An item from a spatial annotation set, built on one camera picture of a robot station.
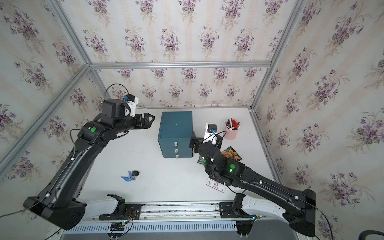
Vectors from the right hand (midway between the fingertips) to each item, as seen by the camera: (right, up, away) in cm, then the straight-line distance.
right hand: (202, 134), depth 67 cm
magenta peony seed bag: (+9, -30, +15) cm, 34 cm away
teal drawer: (-13, -11, +16) cm, 24 cm away
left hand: (-25, +7, +2) cm, 26 cm away
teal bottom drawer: (-14, -15, +21) cm, 29 cm away
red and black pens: (+22, +4, +30) cm, 38 cm away
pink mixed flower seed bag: (0, -19, +23) cm, 30 cm away
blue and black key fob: (-40, -26, +16) cm, 50 cm away
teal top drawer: (-14, -6, +11) cm, 19 cm away
